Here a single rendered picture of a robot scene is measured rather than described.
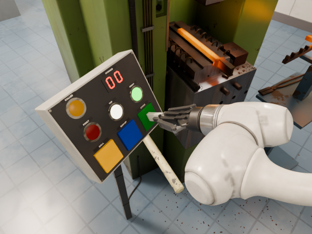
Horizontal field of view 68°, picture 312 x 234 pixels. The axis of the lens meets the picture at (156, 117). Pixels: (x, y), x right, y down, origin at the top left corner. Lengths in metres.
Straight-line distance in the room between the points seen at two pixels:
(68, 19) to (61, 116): 0.79
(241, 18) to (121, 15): 0.65
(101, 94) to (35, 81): 2.18
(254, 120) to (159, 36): 0.63
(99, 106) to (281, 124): 0.47
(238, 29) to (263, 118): 0.87
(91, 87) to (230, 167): 0.44
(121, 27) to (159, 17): 0.17
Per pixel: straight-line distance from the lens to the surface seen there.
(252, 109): 0.56
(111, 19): 0.92
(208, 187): 0.43
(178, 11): 1.50
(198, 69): 1.09
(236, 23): 1.34
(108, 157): 0.73
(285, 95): 1.57
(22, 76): 3.00
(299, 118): 1.47
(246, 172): 0.44
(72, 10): 1.35
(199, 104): 1.14
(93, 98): 0.70
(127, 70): 0.77
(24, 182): 2.05
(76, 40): 1.41
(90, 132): 0.69
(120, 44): 0.97
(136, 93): 0.78
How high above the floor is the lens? 1.62
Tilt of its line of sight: 48 degrees down
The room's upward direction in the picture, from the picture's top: straight up
